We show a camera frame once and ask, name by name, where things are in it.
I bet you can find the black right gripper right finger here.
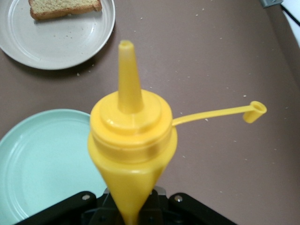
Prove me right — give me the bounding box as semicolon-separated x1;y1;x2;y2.
140;187;237;225

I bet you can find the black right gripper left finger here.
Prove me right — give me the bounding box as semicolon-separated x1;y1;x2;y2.
18;189;122;225

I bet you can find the yellow squeeze bottle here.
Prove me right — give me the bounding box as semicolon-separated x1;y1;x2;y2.
88;40;268;225

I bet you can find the brown toasted bread slice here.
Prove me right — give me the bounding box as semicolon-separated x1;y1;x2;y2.
28;0;103;21

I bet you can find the mint green plate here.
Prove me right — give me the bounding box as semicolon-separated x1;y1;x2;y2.
0;108;111;225

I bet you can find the beige plate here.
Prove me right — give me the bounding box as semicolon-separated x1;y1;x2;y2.
0;0;116;70

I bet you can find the grey metal bracket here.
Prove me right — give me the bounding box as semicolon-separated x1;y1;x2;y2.
260;0;283;9

